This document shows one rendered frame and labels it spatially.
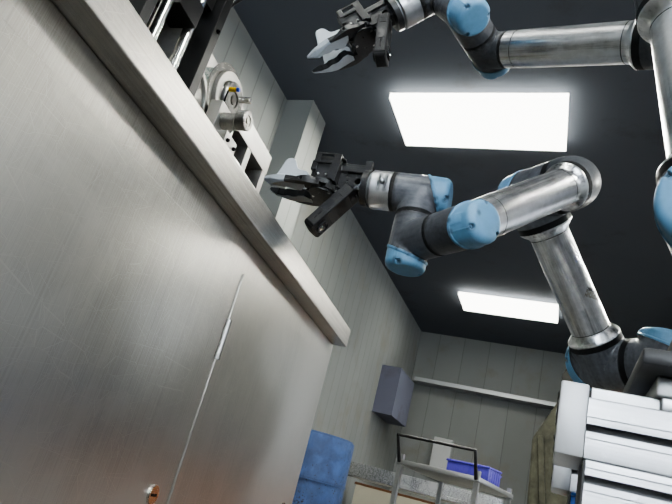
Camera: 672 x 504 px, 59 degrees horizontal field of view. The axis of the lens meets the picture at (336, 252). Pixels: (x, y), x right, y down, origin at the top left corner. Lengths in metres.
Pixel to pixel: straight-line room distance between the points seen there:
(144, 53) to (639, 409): 0.67
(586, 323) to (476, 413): 8.23
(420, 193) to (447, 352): 8.83
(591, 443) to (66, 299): 0.60
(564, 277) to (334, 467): 3.09
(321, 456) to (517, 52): 3.33
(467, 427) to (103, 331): 9.08
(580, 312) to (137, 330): 1.01
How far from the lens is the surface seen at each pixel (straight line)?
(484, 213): 0.96
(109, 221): 0.59
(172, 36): 1.19
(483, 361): 9.77
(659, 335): 1.39
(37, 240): 0.52
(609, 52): 1.22
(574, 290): 1.39
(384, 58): 1.25
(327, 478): 4.23
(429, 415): 9.69
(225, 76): 1.27
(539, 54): 1.28
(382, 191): 1.10
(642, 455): 0.81
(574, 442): 0.81
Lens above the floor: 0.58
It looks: 21 degrees up
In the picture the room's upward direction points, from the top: 15 degrees clockwise
